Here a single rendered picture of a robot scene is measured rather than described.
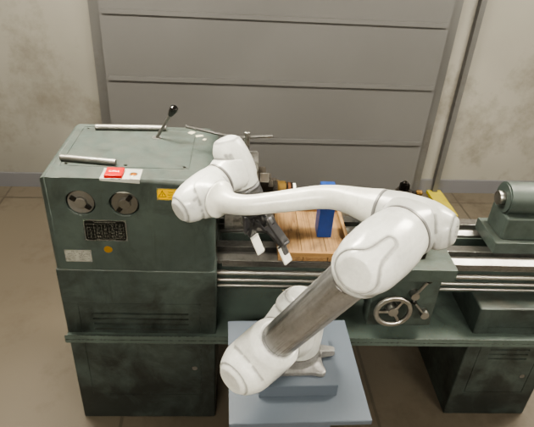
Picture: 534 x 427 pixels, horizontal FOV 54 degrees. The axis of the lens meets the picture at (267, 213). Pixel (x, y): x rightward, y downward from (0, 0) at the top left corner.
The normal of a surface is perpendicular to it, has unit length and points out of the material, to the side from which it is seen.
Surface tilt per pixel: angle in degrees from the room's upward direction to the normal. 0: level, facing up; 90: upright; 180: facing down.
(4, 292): 0
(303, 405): 0
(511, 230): 90
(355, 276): 85
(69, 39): 90
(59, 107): 90
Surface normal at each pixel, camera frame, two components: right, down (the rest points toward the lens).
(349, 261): -0.56, 0.38
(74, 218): 0.04, 0.53
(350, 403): 0.06, -0.85
